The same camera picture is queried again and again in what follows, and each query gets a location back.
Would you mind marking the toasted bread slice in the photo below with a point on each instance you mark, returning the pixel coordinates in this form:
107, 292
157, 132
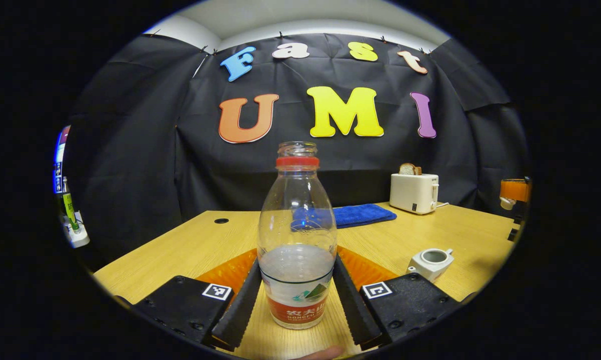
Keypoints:
409, 169

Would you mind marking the computer monitor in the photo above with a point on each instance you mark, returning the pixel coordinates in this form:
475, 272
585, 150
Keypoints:
60, 165

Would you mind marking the white floral teacup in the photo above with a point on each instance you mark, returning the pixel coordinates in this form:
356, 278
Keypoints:
428, 267

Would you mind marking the black backdrop cloth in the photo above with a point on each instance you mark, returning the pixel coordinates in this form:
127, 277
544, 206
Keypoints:
205, 165

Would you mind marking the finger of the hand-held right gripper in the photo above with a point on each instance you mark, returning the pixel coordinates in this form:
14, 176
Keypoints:
514, 189

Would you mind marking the blue folded towel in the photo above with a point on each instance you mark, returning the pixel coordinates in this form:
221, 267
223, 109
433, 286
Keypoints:
363, 215

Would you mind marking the clear plastic water bottle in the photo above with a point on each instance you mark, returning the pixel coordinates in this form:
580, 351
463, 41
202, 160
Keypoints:
297, 225

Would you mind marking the white toaster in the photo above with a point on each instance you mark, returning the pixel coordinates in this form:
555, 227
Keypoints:
413, 192

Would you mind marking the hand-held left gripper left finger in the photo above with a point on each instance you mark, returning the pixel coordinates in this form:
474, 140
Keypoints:
243, 310

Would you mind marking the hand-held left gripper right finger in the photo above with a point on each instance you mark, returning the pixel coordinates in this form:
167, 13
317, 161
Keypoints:
353, 310

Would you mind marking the green drink bottle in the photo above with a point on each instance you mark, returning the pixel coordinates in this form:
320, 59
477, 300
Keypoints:
69, 207

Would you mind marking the white side table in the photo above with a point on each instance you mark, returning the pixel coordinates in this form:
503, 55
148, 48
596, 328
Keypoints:
79, 237

